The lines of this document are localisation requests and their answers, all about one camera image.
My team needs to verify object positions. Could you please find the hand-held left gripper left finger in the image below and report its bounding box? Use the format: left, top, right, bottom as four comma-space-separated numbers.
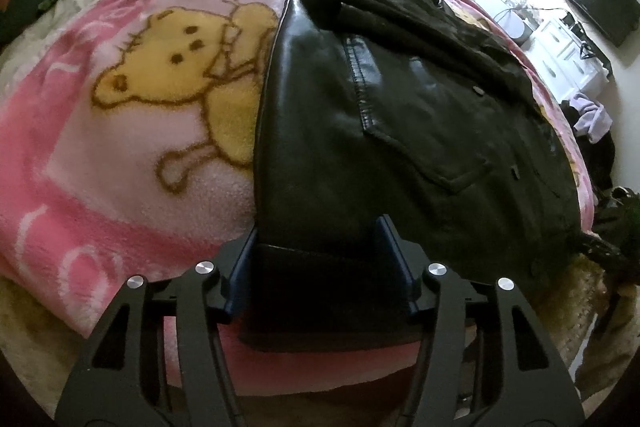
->
55, 227, 261, 427

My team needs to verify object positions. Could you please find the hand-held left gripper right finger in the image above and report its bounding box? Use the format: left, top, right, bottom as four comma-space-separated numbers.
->
375, 214, 587, 427

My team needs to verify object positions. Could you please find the black leather jacket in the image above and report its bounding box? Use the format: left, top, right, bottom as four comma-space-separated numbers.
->
239, 0, 632, 354

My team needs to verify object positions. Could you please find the pink bear printed blanket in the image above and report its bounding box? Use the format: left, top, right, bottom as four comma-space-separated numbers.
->
0, 0, 597, 385

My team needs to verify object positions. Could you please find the cream plush blanket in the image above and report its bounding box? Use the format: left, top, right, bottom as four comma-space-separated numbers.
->
0, 252, 640, 408

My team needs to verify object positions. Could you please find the dark clothing heap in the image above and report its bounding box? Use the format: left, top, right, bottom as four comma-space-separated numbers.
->
589, 127, 640, 270

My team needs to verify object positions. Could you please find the lavender cloth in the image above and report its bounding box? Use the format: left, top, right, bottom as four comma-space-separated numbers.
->
571, 92, 614, 144

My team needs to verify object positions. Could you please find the white drawer dresser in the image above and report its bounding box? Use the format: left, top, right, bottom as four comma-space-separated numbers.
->
526, 18, 614, 104

